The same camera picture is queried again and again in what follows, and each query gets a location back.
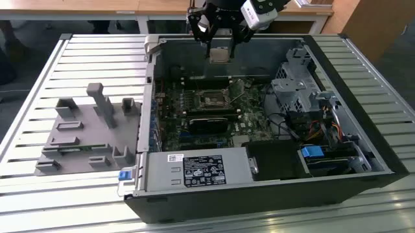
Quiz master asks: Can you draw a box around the coloured wire bundle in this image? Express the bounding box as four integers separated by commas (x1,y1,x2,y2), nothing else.
304,121,344,141

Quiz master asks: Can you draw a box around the green motherboard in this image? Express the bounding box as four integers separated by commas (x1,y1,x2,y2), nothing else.
153,77,276,151

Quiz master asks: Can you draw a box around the metal locking lever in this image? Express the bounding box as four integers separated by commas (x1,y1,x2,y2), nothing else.
232,84,248,103

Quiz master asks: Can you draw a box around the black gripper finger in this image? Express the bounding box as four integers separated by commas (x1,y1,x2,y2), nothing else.
227,16,256,60
185,8,217,60

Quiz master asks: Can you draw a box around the grey parts rack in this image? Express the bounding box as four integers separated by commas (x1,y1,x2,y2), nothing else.
33,83,143,177

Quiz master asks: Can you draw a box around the black cable bundle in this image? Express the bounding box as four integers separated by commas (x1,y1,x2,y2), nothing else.
265,111,313,141

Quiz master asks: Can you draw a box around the white book stack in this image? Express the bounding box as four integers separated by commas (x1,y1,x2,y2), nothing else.
293,0,335,9

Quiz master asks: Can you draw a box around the green RAM stick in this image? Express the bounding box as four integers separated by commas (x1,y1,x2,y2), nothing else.
57,144,108,152

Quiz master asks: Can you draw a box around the CPU with silver top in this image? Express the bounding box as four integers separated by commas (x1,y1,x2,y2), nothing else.
208,47,231,64

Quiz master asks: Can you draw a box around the silver drive cage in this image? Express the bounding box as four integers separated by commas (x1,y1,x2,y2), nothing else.
271,47,324,112

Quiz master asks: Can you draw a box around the black drive housing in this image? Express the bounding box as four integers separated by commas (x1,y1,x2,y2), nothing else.
244,140,312,182

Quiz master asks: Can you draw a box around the black graphics card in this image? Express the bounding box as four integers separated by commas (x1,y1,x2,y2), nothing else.
187,117,231,135

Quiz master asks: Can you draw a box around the silver power supply unit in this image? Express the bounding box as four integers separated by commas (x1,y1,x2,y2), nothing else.
139,150,253,193

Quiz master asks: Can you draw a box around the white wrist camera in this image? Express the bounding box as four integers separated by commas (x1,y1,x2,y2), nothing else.
240,0,279,31

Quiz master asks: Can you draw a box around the wooden cabinet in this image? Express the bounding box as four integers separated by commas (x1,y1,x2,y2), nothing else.
320,0,415,64

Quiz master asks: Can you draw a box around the black PC case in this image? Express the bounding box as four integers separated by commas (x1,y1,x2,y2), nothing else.
123,33,409,224

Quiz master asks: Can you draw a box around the hard disk in blue carrier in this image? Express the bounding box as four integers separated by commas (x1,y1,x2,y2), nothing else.
300,145,356,177

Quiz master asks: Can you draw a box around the silver chipset heatsink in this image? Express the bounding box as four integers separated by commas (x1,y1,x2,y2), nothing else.
231,135,252,148

